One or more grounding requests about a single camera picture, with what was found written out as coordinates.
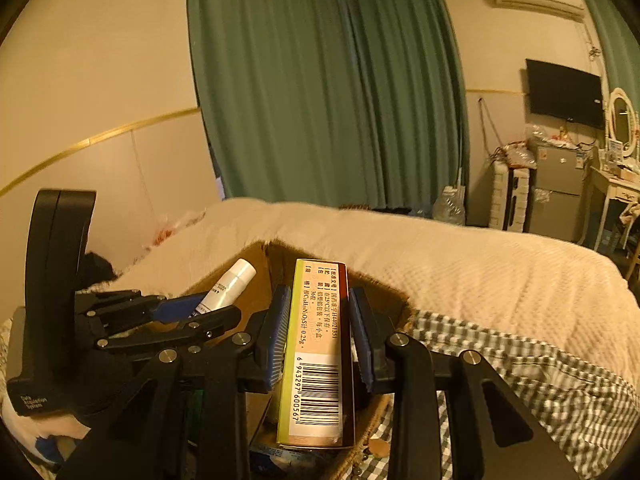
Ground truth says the white ribbed appliance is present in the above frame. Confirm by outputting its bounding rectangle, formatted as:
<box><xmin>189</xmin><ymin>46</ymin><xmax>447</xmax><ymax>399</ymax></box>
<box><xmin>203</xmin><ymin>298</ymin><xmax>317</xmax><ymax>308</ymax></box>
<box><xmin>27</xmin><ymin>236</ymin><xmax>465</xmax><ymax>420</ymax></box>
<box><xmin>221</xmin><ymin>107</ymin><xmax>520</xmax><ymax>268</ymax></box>
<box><xmin>489</xmin><ymin>164</ymin><xmax>531</xmax><ymax>233</ymax></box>

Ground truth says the narrow green curtain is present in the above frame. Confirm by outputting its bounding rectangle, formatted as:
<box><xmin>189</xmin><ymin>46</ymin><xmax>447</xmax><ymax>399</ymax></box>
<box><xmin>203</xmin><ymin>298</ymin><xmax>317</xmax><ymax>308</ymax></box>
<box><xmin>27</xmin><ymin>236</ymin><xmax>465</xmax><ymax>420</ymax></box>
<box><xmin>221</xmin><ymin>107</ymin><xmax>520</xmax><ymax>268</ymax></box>
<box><xmin>575</xmin><ymin>0</ymin><xmax>640</xmax><ymax>111</ymax></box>

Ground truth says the wall cable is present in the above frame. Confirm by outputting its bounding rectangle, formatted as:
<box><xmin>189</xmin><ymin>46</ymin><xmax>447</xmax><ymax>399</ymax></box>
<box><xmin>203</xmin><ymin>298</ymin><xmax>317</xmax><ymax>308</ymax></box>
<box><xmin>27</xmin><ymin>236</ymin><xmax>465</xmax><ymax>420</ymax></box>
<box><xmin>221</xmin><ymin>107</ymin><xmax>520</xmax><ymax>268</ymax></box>
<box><xmin>477</xmin><ymin>97</ymin><xmax>506</xmax><ymax>161</ymax></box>

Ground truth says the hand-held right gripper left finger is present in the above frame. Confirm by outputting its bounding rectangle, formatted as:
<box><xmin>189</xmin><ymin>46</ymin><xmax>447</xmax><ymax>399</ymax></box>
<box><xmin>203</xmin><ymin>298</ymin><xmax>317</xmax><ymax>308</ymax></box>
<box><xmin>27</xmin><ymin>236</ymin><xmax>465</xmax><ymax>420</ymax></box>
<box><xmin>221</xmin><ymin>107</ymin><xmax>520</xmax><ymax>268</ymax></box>
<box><xmin>57</xmin><ymin>285</ymin><xmax>293</xmax><ymax>480</ymax></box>

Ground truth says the cream textured blanket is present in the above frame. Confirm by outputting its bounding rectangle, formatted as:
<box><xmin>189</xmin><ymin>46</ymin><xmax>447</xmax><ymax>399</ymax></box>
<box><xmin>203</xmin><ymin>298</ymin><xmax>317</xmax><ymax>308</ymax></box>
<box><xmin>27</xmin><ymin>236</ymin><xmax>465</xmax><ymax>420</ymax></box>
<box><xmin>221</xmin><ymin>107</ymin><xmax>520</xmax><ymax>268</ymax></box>
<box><xmin>107</xmin><ymin>197</ymin><xmax>640</xmax><ymax>391</ymax></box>

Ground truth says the clear bag of goods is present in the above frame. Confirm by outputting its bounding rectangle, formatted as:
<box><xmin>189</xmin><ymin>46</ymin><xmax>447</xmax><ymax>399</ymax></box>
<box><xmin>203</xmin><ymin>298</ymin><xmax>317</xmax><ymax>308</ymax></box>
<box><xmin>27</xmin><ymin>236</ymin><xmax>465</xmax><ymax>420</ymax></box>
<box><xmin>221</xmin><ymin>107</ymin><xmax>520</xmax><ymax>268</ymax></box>
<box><xmin>492</xmin><ymin>140</ymin><xmax>538</xmax><ymax>168</ymax></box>

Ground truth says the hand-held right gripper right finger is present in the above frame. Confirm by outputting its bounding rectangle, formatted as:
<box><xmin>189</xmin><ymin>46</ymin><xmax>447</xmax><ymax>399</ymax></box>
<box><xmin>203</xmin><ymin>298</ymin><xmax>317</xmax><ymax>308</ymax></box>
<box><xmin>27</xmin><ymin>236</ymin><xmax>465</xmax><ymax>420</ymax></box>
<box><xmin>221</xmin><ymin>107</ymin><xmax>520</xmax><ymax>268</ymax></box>
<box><xmin>348</xmin><ymin>287</ymin><xmax>586</xmax><ymax>480</ymax></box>

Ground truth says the crumpled plastic bag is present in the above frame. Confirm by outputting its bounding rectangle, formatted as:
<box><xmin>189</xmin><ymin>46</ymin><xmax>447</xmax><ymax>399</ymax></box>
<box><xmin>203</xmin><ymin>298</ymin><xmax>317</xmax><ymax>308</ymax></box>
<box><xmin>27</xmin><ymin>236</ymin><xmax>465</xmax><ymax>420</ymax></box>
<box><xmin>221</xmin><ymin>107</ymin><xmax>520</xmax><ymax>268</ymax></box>
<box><xmin>145</xmin><ymin>207</ymin><xmax>207</xmax><ymax>256</ymax></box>

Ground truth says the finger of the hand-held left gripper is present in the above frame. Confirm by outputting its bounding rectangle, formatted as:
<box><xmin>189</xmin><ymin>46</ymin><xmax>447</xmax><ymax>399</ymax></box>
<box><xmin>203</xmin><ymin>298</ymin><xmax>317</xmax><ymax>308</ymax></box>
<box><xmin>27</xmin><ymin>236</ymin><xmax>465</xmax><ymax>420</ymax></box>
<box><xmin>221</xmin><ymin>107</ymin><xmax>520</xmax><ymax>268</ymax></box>
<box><xmin>75</xmin><ymin>288</ymin><xmax>207</xmax><ymax>332</ymax></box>
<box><xmin>96</xmin><ymin>304</ymin><xmax>243</xmax><ymax>356</ymax></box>

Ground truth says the grey white checked blanket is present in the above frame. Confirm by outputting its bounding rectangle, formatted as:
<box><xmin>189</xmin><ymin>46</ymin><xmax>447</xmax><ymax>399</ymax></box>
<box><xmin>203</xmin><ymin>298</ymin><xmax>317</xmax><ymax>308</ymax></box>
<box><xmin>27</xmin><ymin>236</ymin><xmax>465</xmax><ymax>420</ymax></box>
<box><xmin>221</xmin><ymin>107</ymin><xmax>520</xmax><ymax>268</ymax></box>
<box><xmin>350</xmin><ymin>307</ymin><xmax>640</xmax><ymax>480</ymax></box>

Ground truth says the white spray bottle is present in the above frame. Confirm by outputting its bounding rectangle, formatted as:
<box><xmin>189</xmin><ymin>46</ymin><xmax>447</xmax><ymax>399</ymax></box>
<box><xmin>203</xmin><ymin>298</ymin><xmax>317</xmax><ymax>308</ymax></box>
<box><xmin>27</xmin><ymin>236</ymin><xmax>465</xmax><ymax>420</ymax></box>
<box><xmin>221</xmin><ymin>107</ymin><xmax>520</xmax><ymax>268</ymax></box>
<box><xmin>192</xmin><ymin>259</ymin><xmax>257</xmax><ymax>318</ymax></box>

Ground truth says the dark cloth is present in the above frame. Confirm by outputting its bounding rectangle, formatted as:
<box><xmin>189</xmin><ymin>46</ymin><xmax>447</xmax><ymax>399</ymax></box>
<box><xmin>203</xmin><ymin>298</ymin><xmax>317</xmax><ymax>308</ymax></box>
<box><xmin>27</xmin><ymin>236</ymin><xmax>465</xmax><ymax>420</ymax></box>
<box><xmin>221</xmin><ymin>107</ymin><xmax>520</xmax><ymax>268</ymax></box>
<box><xmin>82</xmin><ymin>252</ymin><xmax>121</xmax><ymax>291</ymax></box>

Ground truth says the brown cardboard box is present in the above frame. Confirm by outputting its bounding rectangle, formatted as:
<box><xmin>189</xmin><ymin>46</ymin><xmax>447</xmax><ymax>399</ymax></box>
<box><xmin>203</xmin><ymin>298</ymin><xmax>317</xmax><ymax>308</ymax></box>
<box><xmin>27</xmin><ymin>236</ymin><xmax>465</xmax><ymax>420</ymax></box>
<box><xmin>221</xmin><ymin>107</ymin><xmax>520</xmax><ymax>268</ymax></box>
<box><xmin>177</xmin><ymin>240</ymin><xmax>418</xmax><ymax>480</ymax></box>

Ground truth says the round white vanity mirror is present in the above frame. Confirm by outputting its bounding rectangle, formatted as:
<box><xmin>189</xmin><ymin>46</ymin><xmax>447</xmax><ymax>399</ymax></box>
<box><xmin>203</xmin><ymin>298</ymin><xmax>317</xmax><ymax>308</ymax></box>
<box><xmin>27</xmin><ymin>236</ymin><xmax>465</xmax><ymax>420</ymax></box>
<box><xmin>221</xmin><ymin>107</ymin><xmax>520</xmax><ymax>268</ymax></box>
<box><xmin>604</xmin><ymin>87</ymin><xmax>640</xmax><ymax>158</ymax></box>

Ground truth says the beige medicine box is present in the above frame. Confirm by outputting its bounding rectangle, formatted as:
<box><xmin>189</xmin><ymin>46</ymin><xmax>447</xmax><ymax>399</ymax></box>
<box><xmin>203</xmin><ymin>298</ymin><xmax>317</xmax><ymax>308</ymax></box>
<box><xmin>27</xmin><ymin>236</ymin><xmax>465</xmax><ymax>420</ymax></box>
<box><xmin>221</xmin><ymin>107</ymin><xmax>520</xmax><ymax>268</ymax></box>
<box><xmin>276</xmin><ymin>258</ymin><xmax>357</xmax><ymax>451</ymax></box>

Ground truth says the small grey fridge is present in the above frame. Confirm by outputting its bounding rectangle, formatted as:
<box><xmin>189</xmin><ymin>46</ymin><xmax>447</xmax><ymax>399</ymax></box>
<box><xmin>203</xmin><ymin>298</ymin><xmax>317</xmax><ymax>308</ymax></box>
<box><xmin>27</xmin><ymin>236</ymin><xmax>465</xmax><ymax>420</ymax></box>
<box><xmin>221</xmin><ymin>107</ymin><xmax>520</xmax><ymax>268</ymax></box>
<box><xmin>527</xmin><ymin>140</ymin><xmax>588</xmax><ymax>236</ymax></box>

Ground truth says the white dressing table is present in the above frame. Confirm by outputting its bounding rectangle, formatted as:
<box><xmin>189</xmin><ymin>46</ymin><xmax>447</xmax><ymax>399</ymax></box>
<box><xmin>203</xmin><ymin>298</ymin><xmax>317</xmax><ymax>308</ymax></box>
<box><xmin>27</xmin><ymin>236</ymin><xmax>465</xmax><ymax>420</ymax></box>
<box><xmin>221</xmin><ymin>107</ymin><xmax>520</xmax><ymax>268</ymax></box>
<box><xmin>582</xmin><ymin>160</ymin><xmax>640</xmax><ymax>281</ymax></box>

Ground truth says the black wall television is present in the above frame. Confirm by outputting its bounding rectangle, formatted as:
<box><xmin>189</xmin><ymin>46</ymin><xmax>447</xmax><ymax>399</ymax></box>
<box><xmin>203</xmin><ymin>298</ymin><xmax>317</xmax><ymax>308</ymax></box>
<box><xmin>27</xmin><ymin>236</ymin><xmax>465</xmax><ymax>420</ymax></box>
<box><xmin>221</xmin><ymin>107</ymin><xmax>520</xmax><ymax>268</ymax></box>
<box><xmin>525</xmin><ymin>58</ymin><xmax>606</xmax><ymax>130</ymax></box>

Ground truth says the wide green curtain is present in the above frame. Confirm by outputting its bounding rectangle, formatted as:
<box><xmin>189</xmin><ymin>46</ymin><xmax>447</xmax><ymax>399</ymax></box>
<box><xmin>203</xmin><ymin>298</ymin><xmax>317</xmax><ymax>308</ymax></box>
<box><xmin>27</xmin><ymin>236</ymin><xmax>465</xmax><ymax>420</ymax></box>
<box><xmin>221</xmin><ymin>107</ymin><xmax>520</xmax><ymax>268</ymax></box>
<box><xmin>186</xmin><ymin>0</ymin><xmax>468</xmax><ymax>211</ymax></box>

